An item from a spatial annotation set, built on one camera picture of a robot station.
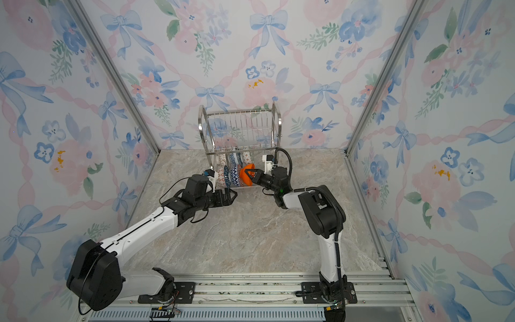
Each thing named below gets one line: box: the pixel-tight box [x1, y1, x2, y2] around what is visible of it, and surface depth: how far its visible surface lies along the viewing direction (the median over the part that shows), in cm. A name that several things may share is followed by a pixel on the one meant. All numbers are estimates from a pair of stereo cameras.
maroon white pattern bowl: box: [218, 152, 227, 168], surface depth 102 cm
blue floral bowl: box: [229, 152, 237, 168], surface depth 102 cm
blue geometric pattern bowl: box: [223, 165, 241, 188], surface depth 95 cm
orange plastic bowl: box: [239, 163, 257, 187], surface depth 94 cm
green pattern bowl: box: [242, 151, 253, 164], surface depth 102 cm
